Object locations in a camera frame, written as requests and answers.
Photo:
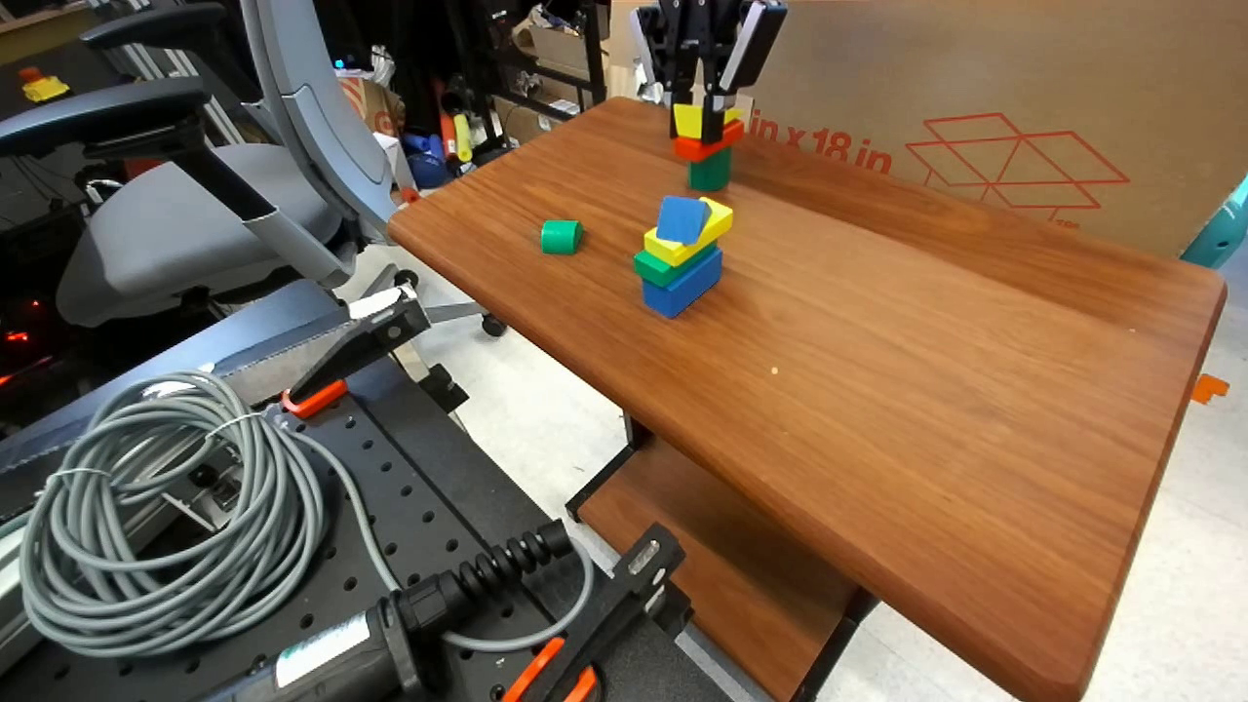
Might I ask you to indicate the black orange clamp near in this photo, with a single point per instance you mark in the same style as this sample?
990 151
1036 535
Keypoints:
635 591

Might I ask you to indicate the blue bottom block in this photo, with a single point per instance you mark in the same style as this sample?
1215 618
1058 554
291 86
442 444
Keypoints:
678 296

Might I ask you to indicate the blue top block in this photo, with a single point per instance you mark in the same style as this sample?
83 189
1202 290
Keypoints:
678 219

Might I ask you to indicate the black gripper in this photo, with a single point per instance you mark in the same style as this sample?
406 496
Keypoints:
738 29

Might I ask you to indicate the yellow red item on shelf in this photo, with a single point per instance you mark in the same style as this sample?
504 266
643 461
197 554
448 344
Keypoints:
41 86

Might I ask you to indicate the black orange clamp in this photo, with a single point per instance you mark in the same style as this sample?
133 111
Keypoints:
362 341
635 591

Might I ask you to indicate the green block near stack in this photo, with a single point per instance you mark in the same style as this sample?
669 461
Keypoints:
657 271

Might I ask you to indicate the grey office chair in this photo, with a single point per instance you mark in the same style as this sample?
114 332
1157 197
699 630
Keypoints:
215 219

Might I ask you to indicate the wooden lower shelf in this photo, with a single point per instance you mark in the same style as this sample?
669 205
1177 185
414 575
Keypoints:
760 600

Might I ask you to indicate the green cylinder block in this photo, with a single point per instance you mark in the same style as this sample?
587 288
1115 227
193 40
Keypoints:
557 236

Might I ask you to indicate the orange floor tape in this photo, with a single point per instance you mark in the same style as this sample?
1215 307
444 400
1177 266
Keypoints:
1210 388

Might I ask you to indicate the teal object at right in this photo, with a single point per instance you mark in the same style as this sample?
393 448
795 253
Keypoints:
1224 231

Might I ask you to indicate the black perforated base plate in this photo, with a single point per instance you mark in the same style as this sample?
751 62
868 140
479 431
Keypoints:
432 502

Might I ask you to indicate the black orange clamp far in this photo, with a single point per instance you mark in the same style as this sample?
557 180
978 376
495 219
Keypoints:
362 341

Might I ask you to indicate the black cable connector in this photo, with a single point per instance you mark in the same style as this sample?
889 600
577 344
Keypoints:
393 644

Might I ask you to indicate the large cardboard box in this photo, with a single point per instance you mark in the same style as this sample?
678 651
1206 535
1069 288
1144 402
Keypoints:
1125 119

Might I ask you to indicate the yellow wedge block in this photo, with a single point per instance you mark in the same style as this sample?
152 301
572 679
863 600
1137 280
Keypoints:
695 121

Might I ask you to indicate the yellow block near stack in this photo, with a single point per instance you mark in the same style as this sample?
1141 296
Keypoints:
713 227

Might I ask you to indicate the red block under yellow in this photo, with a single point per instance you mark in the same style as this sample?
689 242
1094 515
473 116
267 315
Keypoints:
703 151

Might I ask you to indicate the blue block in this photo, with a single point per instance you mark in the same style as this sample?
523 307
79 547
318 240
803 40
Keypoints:
678 296
678 219

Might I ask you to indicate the green block far stack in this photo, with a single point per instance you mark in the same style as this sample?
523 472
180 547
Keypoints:
709 172

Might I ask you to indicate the green block stack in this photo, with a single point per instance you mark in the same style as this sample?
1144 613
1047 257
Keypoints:
657 271
709 172

